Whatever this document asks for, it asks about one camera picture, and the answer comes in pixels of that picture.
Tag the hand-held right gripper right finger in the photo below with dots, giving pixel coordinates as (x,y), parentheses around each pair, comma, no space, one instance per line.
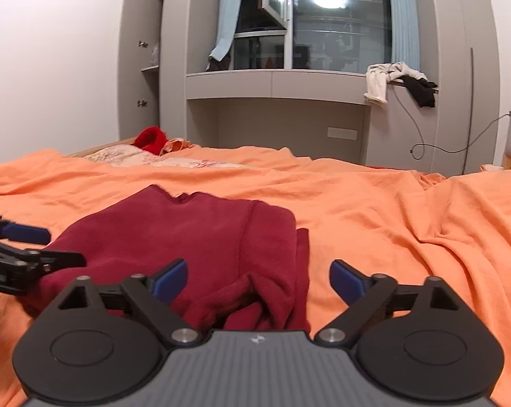
(346,282)

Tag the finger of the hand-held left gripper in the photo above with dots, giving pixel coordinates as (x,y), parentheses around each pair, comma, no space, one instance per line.
(24,234)
(56,259)

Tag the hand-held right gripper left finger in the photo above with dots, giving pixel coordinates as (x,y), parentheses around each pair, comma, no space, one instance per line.
(170,280)

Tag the maroon shirt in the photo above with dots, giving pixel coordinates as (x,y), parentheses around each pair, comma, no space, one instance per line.
(175,229)

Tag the orange blanket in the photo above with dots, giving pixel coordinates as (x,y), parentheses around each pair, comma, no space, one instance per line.
(387,220)

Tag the floral patterned pillow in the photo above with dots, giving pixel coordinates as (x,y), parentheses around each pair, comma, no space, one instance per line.
(154,160)

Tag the small orange cloth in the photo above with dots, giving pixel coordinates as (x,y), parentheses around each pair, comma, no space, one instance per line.
(177,145)

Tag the red cloth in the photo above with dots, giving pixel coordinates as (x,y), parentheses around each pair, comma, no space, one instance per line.
(150,140)

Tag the black garment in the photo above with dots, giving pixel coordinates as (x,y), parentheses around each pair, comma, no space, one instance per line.
(423,91)

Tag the grey window ledge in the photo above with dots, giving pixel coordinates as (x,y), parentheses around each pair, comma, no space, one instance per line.
(281,84)

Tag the grey wardrobe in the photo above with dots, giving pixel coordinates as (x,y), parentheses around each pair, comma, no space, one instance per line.
(141,51)

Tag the window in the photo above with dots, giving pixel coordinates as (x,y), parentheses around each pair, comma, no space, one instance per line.
(340,21)

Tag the light blue curtain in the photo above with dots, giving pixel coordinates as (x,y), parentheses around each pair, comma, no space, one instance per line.
(406,17)
(228,8)

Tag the white wall socket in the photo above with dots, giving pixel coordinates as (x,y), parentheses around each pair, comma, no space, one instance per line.
(342,133)

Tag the thin dark wall strip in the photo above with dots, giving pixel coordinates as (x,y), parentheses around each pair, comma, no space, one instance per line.
(469,110)

